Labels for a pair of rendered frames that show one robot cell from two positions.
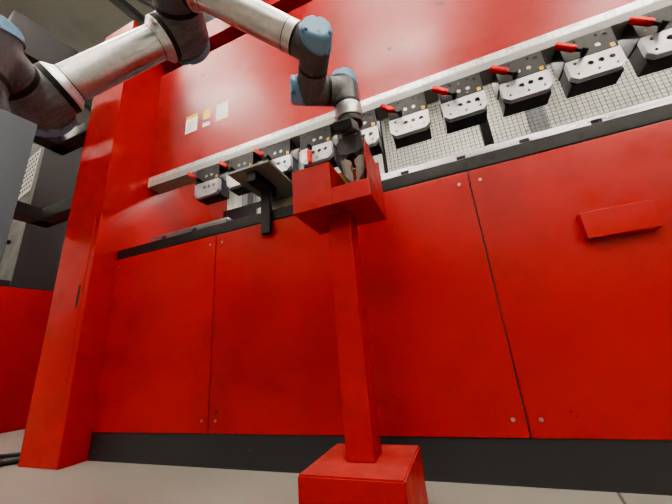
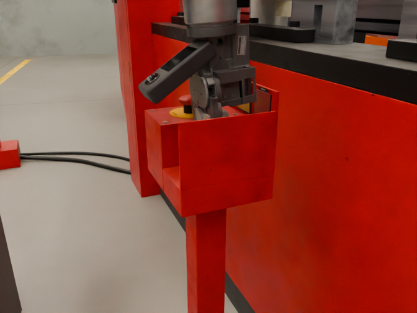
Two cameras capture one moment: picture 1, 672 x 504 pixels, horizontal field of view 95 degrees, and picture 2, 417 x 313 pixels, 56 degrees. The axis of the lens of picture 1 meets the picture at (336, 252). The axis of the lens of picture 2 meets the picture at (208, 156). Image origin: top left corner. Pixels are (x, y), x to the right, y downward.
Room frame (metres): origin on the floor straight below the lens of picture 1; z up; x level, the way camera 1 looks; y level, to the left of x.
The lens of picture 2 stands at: (0.30, -0.49, 0.96)
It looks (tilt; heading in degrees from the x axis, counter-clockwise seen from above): 22 degrees down; 47
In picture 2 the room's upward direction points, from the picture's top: straight up
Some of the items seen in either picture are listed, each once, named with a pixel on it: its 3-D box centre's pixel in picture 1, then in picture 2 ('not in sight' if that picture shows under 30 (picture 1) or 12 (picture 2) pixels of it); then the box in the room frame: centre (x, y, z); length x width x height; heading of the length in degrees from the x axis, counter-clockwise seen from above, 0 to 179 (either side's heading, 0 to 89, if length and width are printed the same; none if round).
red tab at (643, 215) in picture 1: (617, 220); not in sight; (0.72, -0.71, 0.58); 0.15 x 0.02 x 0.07; 70
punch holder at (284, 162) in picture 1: (280, 162); not in sight; (1.24, 0.22, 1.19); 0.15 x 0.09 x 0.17; 70
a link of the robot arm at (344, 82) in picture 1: (344, 91); not in sight; (0.70, -0.06, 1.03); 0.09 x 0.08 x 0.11; 101
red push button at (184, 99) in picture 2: not in sight; (189, 105); (0.74, 0.02, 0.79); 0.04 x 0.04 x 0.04
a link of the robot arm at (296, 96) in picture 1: (310, 85); not in sight; (0.66, 0.03, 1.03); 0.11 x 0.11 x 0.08; 11
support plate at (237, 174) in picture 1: (267, 183); not in sight; (1.09, 0.25, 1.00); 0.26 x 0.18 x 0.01; 160
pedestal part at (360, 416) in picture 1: (352, 323); (205, 301); (0.73, -0.02, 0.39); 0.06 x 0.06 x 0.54; 70
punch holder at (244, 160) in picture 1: (245, 173); not in sight; (1.31, 0.41, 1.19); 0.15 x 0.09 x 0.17; 70
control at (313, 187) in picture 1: (339, 186); (205, 135); (0.73, -0.02, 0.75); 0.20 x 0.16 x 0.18; 70
